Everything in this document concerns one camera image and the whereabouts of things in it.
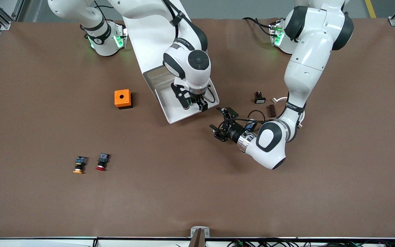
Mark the black switch with white face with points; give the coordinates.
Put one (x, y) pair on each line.
(260, 99)

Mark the orange box with hole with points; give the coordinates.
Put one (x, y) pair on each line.
(122, 97)

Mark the lowest white cabinet drawer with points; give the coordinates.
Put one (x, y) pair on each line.
(177, 113)

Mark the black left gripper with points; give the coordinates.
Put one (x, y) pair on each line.
(234, 131)

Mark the red push button switch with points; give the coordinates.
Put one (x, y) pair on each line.
(102, 162)

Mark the white table edge rail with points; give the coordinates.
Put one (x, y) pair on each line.
(46, 242)

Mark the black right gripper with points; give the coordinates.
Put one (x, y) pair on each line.
(198, 99)

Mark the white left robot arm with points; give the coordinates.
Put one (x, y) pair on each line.
(307, 58)

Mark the brown terminal block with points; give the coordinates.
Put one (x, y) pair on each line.
(272, 111)

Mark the brown table mat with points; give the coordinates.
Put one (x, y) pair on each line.
(197, 171)

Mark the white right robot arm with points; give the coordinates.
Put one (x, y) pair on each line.
(105, 46)

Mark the yellow push button switch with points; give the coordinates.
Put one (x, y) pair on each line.
(79, 164)

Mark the white curved plastic bracket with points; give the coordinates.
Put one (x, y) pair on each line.
(279, 99)

